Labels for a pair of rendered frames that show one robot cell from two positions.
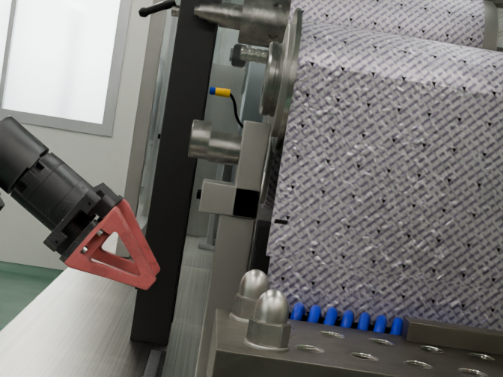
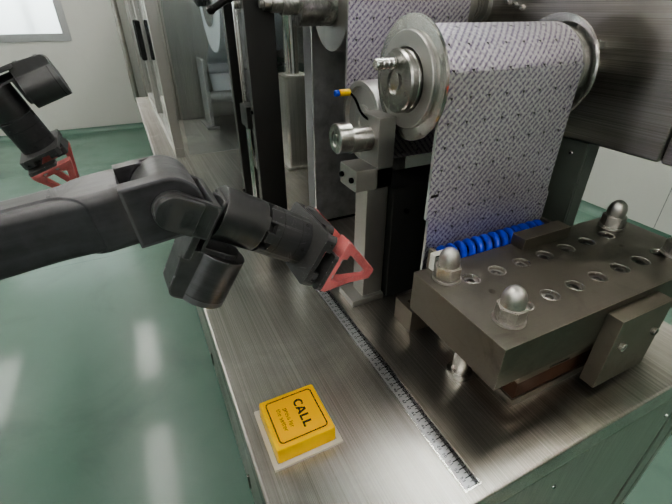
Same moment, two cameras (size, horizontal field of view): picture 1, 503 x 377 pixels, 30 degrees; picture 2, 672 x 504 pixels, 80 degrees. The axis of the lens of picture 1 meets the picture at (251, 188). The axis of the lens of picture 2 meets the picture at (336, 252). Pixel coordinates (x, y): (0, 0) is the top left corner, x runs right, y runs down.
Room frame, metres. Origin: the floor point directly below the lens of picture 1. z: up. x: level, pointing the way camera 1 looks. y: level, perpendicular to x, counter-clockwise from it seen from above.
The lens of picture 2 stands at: (0.48, 0.28, 1.33)
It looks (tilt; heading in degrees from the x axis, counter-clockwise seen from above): 31 degrees down; 337
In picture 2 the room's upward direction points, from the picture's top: straight up
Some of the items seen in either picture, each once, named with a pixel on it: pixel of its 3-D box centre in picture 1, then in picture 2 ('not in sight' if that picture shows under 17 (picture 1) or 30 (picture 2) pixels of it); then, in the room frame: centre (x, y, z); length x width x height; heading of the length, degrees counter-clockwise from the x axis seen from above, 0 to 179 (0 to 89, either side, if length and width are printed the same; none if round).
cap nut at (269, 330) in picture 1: (271, 318); (513, 303); (0.73, -0.03, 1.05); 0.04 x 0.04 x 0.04
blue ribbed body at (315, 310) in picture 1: (383, 333); (494, 242); (0.88, -0.14, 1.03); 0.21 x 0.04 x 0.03; 93
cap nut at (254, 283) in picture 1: (253, 294); (448, 263); (0.82, -0.02, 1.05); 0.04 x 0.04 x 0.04
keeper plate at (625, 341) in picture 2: not in sight; (627, 340); (0.69, -0.21, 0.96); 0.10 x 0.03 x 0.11; 93
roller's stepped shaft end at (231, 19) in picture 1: (218, 13); (277, 3); (1.20, 0.08, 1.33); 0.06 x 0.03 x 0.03; 93
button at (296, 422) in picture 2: not in sight; (296, 421); (0.78, 0.21, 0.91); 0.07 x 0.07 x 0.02; 3
